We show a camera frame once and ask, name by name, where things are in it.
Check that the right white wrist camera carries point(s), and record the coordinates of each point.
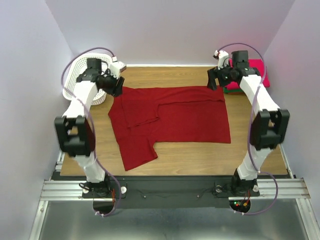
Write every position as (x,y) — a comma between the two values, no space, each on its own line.
(222,57)

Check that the folded green t shirt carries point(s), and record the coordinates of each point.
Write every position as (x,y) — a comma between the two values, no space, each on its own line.
(232,91)

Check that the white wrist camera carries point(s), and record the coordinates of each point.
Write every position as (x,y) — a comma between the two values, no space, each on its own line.
(116,68)
(222,57)

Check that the dark red t shirt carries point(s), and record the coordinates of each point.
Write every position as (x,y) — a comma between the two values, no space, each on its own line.
(141,117)

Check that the aluminium frame rail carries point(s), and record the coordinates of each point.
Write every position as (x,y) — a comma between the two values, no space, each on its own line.
(69,190)

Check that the white perforated plastic basket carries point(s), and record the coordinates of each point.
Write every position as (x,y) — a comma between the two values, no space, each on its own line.
(78,66)

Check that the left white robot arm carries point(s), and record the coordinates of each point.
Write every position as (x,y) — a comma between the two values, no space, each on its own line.
(75,128)

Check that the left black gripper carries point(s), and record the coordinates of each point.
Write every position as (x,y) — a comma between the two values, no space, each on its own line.
(117,86)

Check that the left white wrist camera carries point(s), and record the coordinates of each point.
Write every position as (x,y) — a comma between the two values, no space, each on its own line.
(116,68)

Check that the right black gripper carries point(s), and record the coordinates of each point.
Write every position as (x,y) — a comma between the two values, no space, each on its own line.
(213,78)

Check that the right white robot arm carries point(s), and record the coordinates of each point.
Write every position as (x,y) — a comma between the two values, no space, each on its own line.
(268,122)

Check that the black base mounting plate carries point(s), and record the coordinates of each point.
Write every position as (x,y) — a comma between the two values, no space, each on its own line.
(170,192)

